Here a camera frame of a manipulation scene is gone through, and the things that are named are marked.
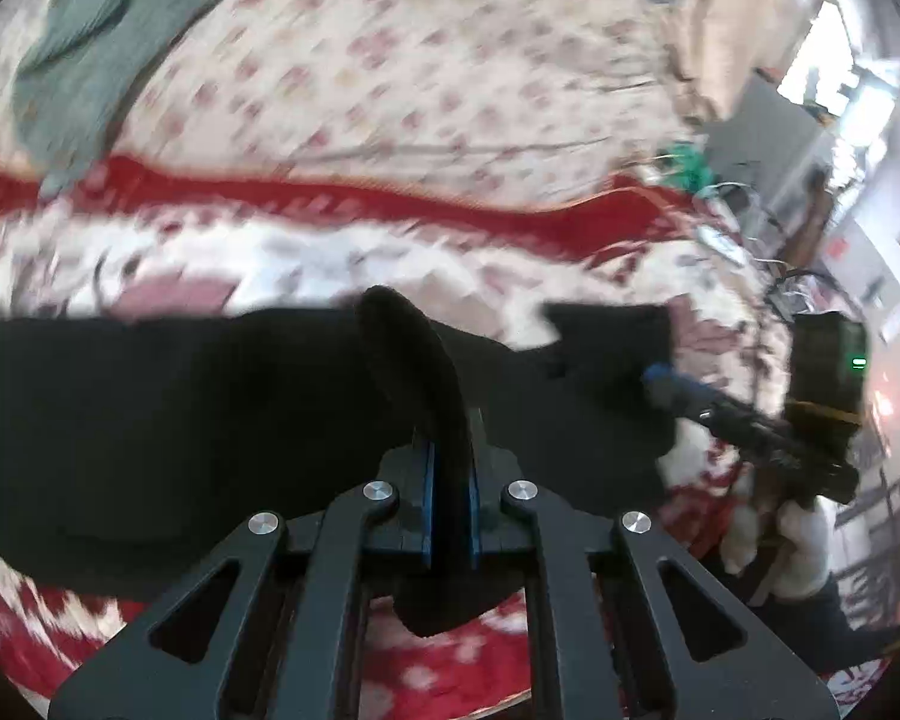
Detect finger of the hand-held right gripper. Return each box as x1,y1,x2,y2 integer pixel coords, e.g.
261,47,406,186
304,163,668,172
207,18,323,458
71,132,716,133
641,364,728,428

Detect black pants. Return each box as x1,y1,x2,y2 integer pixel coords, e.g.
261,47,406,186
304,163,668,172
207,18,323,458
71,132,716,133
0,286,680,638

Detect beige cloth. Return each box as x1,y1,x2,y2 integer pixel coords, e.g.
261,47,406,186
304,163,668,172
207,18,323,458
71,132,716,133
667,0,811,128

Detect green cable bundle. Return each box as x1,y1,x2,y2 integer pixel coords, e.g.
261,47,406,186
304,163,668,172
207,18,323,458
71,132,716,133
664,142,721,196

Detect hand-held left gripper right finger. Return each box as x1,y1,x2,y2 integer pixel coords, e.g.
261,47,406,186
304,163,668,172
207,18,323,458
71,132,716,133
461,409,841,720

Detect floral bed sheet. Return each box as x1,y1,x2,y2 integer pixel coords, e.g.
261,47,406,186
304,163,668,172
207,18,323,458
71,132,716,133
0,0,721,211

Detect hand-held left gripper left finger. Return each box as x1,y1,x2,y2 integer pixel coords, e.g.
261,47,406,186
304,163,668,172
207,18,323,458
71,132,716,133
49,427,440,720

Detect person's right hand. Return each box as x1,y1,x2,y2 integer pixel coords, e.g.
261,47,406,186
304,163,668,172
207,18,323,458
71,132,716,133
720,491,835,605

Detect bright window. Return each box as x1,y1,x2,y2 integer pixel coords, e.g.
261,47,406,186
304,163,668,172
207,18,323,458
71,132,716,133
778,0,900,125

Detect red and white floral blanket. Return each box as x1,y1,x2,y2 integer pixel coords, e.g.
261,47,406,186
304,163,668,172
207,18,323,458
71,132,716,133
0,150,900,706

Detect teal fleece blanket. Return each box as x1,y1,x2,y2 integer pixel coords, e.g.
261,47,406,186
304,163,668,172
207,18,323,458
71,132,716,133
11,0,293,200

